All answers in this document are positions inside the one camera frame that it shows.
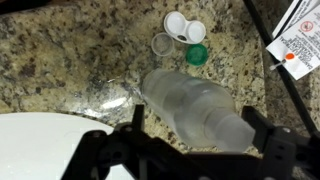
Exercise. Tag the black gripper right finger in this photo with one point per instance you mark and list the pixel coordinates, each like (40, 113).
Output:
(283, 149)

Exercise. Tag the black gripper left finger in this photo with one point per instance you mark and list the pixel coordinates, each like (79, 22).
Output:
(145, 158)

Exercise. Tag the clear plastic bottle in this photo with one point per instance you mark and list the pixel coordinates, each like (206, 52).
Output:
(201, 113)

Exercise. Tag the white oval sink basin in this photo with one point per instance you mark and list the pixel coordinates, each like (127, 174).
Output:
(39, 145)

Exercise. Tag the white paper packet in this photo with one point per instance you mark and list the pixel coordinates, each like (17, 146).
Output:
(296, 43)

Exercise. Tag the clear small round cap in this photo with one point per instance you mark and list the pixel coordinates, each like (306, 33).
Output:
(162, 44)

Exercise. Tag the green lens case cap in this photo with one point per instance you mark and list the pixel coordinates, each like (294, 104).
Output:
(196, 54)

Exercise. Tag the white contact lens case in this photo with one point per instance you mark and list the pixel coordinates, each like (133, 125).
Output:
(182, 30)

